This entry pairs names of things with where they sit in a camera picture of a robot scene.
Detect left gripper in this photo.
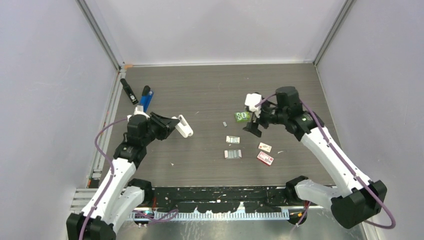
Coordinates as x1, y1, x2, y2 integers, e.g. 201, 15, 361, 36
141, 112, 179, 146

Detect white staple box sleeve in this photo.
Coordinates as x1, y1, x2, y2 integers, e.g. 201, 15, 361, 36
258, 142, 272, 153

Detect red staple box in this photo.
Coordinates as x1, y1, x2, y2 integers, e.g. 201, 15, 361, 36
256, 151, 274, 166

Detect white stapler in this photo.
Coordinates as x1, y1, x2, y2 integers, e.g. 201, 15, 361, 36
173, 114, 194, 138

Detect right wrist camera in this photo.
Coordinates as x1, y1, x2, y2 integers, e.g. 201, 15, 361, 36
244, 93, 262, 118

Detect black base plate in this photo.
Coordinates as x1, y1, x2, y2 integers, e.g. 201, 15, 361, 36
141, 186, 302, 214

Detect lower open staple tray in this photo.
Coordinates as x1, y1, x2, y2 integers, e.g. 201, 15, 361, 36
224, 149, 242, 159

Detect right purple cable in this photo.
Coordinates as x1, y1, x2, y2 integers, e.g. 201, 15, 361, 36
255, 93, 397, 230

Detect slotted cable duct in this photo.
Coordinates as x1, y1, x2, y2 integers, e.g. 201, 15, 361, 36
129, 210, 291, 222

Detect black stapler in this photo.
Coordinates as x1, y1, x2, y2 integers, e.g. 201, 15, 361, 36
120, 78, 139, 105

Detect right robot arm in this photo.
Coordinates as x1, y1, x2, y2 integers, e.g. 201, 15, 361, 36
244, 86, 396, 229

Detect upper open staple tray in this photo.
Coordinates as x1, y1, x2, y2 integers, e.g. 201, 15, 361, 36
225, 135, 241, 144

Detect open staple tray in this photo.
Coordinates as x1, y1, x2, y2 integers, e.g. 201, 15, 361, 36
225, 135, 241, 144
224, 149, 242, 159

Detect green owl eraser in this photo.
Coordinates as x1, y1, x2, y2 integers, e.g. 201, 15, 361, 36
234, 111, 251, 123

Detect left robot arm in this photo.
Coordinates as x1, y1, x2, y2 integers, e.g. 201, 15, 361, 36
66, 110, 194, 240

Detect blue stapler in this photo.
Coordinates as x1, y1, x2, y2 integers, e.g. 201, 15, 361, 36
139, 85, 154, 113

